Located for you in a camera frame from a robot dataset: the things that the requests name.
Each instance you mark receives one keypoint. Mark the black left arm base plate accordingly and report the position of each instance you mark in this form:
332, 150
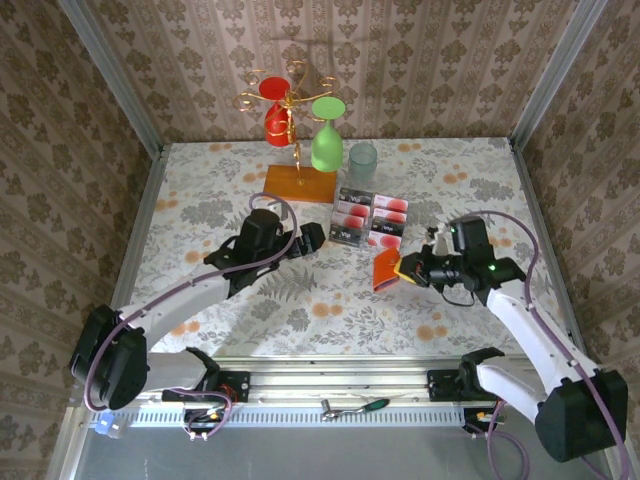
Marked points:
240, 385

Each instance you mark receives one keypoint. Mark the black Vip card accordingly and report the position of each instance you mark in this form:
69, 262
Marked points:
357, 197
346, 235

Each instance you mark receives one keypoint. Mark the red wine glass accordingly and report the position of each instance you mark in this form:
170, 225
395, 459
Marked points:
277, 130

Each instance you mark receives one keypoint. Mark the blue and clear plug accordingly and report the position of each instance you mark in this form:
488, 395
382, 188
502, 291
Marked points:
104, 425

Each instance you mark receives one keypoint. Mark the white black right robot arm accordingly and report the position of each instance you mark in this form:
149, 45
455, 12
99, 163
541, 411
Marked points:
525, 325

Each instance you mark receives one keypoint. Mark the orange card holder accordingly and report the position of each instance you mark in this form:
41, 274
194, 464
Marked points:
386, 270

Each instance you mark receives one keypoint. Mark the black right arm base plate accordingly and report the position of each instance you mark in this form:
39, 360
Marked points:
442, 385

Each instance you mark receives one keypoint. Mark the black base connector block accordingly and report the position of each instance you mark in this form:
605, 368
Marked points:
472, 424
200, 422

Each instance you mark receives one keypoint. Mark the clear teal glass tumbler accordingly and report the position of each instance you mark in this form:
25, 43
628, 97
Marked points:
362, 167

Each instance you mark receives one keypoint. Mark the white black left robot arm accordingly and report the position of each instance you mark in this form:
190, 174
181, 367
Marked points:
165, 315

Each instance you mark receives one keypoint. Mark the grey metal front panel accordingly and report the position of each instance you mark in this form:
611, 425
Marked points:
325, 455

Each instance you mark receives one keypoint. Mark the aluminium mounting rail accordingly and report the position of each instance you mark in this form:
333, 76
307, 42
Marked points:
340, 380

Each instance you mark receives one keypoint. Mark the green wine glass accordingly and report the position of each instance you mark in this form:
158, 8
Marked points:
327, 150

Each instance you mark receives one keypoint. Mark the aluminium table side rail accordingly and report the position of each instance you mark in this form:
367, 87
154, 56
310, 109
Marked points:
141, 225
534, 200

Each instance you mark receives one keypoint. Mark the clear acrylic card tray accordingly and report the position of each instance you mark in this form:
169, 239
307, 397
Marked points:
371, 227

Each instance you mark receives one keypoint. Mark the aluminium frame post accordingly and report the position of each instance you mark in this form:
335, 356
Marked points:
557, 75
111, 75

